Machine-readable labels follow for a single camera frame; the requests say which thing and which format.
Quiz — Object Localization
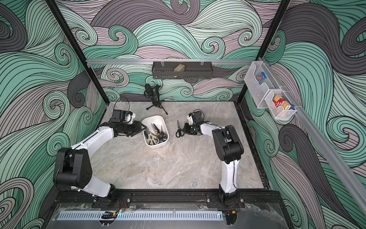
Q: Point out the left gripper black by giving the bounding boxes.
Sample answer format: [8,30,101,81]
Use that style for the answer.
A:
[120,121,147,136]

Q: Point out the large black scissors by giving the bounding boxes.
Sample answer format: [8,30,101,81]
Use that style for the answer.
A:
[175,120,185,138]

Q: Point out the white plastic storage box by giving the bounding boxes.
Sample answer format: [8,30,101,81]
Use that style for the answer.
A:
[142,115,169,149]

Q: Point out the yellow handled scissors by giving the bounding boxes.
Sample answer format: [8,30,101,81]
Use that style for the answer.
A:
[152,123,168,142]

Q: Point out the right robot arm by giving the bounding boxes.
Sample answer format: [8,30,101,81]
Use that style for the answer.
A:
[184,122,244,205]

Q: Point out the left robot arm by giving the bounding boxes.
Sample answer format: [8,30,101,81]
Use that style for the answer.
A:
[53,120,147,198]

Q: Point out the black microphone on tripod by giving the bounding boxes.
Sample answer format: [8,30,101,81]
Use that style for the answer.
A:
[144,84,168,115]

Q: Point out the beige block in tray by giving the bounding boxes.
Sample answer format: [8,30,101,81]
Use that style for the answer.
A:
[173,64,185,72]

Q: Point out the blue red packet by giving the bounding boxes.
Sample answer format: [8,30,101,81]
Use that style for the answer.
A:
[255,72,267,85]

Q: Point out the red yellow boxes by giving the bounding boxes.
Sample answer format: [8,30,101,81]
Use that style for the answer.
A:
[272,94,295,110]

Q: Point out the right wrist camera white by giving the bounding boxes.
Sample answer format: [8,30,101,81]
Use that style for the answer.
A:
[187,111,204,125]

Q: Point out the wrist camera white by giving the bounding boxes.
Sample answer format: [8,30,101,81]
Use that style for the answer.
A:
[110,109,135,124]
[187,111,204,125]

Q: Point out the cream handled scissors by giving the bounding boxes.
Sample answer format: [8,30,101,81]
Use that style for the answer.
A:
[144,132,159,146]

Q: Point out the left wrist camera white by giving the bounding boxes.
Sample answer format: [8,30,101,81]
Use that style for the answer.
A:
[110,109,135,124]

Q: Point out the blue handled scissors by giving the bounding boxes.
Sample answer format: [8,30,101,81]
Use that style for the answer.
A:
[158,126,168,143]

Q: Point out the black wall shelf tray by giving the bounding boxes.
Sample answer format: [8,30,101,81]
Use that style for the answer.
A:
[152,61,214,80]

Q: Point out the clear wall bin upper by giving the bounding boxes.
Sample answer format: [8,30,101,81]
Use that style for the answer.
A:
[245,61,281,109]

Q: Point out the clear wall bin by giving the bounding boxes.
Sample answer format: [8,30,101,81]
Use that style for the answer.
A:
[245,61,281,109]
[265,89,296,121]

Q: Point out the aluminium wall rail back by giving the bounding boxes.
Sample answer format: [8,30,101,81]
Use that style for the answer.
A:
[86,58,254,65]

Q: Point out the aluminium wall rail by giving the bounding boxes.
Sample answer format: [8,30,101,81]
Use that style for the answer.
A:
[86,58,254,65]
[257,57,366,212]

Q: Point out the clear wall bin lower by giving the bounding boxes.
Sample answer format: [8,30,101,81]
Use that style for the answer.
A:
[265,89,296,121]

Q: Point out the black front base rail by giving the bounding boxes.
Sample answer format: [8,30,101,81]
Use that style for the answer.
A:
[54,189,284,210]

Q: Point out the white perforated cable duct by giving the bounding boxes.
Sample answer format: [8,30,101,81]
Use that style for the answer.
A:
[56,211,224,221]

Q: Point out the aluminium wall rail right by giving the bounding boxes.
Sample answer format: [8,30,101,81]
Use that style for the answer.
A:
[257,57,366,212]

